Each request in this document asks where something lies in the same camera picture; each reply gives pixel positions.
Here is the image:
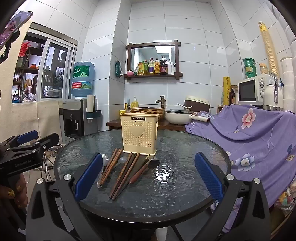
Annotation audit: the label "wooden handled black spatula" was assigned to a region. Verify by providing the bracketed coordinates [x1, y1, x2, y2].
[129, 157, 160, 185]

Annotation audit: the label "white paper cup dispenser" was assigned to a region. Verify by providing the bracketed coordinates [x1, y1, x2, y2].
[85, 94, 102, 120]

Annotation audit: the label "wooden framed mirror shelf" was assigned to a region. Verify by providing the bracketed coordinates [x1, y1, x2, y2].
[124, 42, 183, 80]

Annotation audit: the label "tall stack of yellow cups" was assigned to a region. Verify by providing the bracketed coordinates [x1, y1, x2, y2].
[258, 21, 281, 77]

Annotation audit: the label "sliding glass window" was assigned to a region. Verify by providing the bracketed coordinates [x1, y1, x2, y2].
[13, 28, 78, 102]

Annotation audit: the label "beige cloth cover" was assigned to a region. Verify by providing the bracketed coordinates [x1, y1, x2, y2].
[0, 22, 61, 153]

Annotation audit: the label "person's left hand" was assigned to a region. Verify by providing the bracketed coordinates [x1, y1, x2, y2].
[0, 173, 28, 210]

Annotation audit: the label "bronze faucet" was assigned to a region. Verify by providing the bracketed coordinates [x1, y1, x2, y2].
[155, 95, 166, 108]

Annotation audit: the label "white microwave oven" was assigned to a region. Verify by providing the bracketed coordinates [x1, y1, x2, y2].
[238, 74, 276, 105]

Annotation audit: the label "stacks of white cups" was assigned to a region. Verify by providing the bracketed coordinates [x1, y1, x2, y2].
[279, 57, 296, 112]

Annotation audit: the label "blue water bottle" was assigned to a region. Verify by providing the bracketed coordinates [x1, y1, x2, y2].
[70, 61, 95, 99]

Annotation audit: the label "white cooking pot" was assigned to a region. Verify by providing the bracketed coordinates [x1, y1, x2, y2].
[165, 103, 193, 125]

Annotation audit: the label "brown and white rice cooker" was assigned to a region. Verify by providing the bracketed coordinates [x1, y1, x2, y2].
[184, 96, 211, 113]

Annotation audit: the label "yellow wrap roll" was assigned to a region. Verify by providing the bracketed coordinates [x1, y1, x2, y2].
[222, 77, 231, 106]

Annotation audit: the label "dark soy sauce bottle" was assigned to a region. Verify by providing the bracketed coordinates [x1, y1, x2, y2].
[159, 56, 168, 75]

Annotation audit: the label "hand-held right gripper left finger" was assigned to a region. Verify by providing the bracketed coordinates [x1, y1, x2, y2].
[26, 152, 109, 241]

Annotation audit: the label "smartphone on holder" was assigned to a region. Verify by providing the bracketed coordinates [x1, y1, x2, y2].
[0, 10, 33, 50]

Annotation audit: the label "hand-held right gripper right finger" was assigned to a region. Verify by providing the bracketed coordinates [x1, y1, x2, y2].
[192, 152, 271, 241]

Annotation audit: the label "red artificial flower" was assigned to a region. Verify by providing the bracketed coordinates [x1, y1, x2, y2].
[19, 41, 32, 57]

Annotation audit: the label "white lint roller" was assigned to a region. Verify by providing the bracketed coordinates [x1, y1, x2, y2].
[189, 114, 210, 123]

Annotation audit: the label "purple floral cloth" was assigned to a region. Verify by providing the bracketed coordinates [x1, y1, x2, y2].
[185, 104, 296, 235]

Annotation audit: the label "beige perforated utensil holder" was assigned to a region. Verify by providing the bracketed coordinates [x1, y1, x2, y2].
[120, 113, 159, 154]

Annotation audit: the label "stack of green tubs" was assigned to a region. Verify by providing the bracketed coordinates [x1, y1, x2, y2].
[243, 58, 256, 79]

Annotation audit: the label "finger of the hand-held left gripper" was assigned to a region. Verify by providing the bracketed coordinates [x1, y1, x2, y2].
[17, 130, 39, 144]
[35, 133, 60, 151]

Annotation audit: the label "yellow green packet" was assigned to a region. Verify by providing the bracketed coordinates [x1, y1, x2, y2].
[138, 61, 149, 75]

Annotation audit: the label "green wall holder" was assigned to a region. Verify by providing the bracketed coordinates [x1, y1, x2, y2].
[115, 60, 123, 78]

